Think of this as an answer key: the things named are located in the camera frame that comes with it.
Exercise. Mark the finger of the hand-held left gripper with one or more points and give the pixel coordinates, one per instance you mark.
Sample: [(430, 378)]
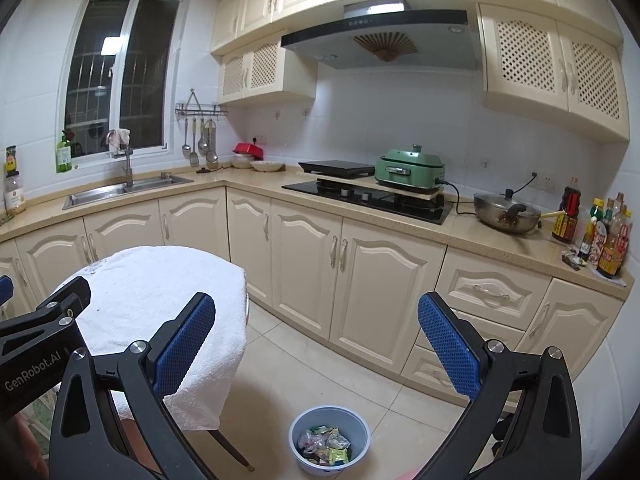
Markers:
[(5, 290), (70, 297)]

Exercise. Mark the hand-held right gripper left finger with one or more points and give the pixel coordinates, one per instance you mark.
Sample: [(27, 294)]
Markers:
[(185, 345)]

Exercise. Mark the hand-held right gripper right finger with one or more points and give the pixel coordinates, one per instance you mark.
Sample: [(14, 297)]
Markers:
[(447, 345)]

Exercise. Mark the light blue plastic bin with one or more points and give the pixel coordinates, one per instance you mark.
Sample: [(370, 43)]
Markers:
[(300, 435)]

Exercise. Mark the glass jar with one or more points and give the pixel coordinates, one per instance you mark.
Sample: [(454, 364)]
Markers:
[(15, 197)]

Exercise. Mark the steel sink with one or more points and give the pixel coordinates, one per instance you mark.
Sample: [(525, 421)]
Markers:
[(100, 195)]

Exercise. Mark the yellow label bottle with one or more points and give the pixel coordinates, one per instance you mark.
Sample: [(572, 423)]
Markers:
[(11, 160)]

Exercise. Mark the green dish soap bottle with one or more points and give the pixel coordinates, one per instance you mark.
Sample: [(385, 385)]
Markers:
[(64, 157)]

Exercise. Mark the steel wok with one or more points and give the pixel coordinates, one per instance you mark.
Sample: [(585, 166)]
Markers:
[(500, 215)]

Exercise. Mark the steel faucet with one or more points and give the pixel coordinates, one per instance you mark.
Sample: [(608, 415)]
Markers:
[(129, 170)]

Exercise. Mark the pink cloth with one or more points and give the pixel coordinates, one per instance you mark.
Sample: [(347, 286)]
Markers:
[(120, 139)]

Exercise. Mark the large white appliance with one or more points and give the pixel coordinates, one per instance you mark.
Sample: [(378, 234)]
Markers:
[(605, 410)]

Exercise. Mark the dark soy sauce bottle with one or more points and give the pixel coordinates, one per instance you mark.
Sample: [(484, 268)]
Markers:
[(567, 215)]

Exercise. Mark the green cap sauce bottle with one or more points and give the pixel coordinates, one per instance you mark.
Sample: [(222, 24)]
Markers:
[(590, 235)]

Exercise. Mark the green electric cooker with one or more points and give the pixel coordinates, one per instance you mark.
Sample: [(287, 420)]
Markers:
[(410, 167)]

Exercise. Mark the wooden board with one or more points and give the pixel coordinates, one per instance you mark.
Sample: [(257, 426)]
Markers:
[(360, 184)]

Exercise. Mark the steel spatula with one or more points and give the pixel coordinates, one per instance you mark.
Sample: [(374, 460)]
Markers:
[(194, 159)]

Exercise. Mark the steel skimmer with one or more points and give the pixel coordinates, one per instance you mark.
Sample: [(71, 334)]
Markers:
[(212, 159)]

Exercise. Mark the steel ladle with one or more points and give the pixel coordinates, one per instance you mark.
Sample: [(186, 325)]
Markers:
[(202, 146), (186, 147)]

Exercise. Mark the white bowl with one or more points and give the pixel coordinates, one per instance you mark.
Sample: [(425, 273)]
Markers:
[(241, 162)]

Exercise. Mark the beige shallow bowl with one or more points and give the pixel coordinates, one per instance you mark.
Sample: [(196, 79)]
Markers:
[(267, 166)]

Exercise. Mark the black gas hob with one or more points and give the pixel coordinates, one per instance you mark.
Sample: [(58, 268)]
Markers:
[(320, 192)]

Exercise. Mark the black induction cooker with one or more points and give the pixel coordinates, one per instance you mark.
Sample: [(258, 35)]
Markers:
[(335, 167)]

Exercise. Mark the clear condiment bottle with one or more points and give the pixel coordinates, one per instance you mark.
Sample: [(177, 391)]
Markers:
[(620, 207)]

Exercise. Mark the window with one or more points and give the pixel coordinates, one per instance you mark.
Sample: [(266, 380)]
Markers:
[(145, 60)]

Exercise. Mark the small lattice door cabinet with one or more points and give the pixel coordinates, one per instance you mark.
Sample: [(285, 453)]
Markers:
[(265, 70)]

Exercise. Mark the large lattice door cabinet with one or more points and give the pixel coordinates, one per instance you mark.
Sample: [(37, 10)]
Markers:
[(550, 70)]

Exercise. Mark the range hood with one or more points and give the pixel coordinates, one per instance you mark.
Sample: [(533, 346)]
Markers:
[(400, 45)]

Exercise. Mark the wall utensil rack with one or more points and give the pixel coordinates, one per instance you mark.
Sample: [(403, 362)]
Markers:
[(202, 110)]

